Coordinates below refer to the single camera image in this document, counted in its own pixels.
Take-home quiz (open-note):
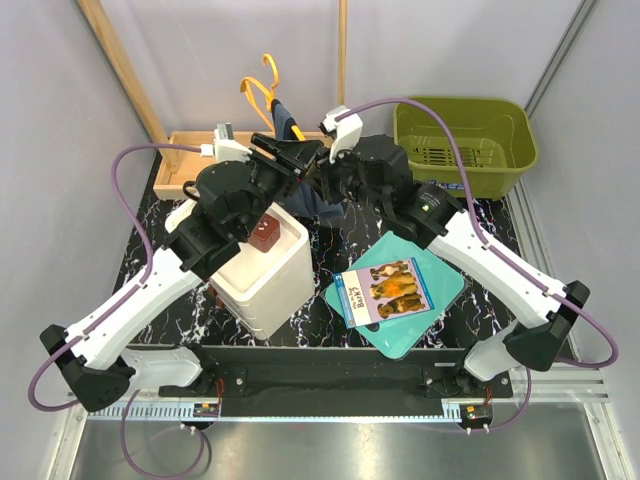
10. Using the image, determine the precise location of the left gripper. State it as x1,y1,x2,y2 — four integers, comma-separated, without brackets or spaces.
237,133,324,239

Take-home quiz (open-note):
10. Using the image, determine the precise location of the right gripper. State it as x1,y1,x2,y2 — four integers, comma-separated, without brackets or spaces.
305,137,389,217

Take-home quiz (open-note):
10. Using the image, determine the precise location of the blue tank top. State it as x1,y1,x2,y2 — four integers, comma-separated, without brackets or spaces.
271,99,344,221

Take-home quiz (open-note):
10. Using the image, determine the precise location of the yellow plastic hanger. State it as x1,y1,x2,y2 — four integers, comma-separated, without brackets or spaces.
240,53,280,134

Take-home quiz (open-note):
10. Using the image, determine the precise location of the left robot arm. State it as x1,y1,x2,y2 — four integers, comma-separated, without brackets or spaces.
28,133,326,412

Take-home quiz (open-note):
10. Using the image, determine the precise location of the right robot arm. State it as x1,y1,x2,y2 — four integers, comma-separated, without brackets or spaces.
306,136,590,397

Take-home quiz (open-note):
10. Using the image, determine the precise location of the red cube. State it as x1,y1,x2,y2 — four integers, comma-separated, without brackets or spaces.
248,214,280,253

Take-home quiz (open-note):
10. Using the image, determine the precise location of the dark green mug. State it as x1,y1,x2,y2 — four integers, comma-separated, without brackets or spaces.
182,180,200,202

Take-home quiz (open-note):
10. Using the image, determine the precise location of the wooden clothes rack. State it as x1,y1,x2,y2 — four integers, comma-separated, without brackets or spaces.
77,1,348,200

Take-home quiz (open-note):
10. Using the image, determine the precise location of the white foam box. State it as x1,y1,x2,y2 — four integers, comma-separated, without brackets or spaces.
164,202,314,341

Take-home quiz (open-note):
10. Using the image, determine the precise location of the dog picture book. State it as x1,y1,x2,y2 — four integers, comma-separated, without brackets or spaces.
334,258,435,328

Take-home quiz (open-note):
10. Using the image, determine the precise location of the teal cutting board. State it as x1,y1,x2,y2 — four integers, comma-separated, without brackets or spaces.
324,232,466,360

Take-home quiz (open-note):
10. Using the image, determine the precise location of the green plastic basket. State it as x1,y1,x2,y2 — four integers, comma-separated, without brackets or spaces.
393,96,538,200

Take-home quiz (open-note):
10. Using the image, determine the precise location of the black marble mat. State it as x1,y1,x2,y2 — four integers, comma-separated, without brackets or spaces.
113,135,534,350

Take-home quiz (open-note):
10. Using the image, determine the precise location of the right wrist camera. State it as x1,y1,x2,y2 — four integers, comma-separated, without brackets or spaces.
319,105,363,164

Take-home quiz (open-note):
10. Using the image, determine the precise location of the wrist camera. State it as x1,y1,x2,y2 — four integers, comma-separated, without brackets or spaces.
200,123,251,162
319,105,363,164

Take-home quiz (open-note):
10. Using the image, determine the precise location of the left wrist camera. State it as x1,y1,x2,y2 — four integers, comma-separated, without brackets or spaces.
200,123,251,162

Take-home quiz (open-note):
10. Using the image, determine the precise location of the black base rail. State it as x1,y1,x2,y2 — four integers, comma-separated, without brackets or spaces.
159,346,513,421

